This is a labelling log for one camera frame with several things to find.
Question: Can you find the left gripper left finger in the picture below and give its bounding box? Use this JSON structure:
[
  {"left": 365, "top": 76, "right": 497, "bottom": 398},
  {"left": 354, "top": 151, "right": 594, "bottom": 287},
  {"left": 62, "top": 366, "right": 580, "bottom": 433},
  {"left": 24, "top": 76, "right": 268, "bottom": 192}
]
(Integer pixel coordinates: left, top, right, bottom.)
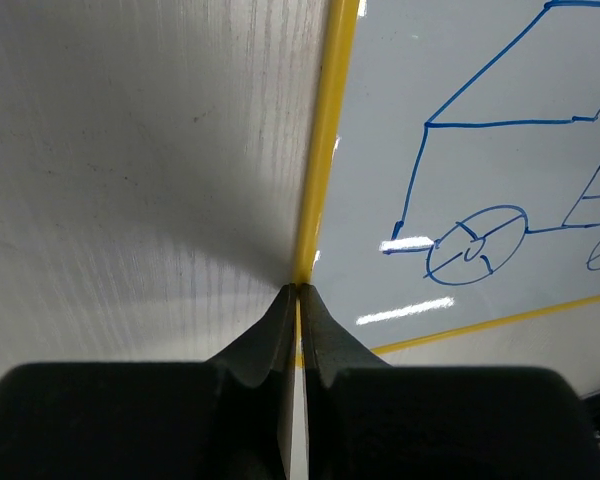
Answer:
[{"left": 0, "top": 284, "right": 297, "bottom": 479}]

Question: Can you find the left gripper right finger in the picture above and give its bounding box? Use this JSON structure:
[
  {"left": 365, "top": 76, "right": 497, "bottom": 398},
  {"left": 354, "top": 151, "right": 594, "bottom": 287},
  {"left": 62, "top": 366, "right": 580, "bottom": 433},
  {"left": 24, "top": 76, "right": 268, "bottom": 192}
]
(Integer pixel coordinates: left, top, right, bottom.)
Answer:
[{"left": 299, "top": 284, "right": 600, "bottom": 479}]

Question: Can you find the yellow-framed small whiteboard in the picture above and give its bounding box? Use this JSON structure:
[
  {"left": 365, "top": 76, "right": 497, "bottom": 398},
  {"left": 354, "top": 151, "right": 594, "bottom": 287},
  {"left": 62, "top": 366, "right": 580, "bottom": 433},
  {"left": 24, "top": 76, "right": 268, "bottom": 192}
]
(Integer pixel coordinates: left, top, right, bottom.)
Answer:
[{"left": 288, "top": 0, "right": 600, "bottom": 480}]

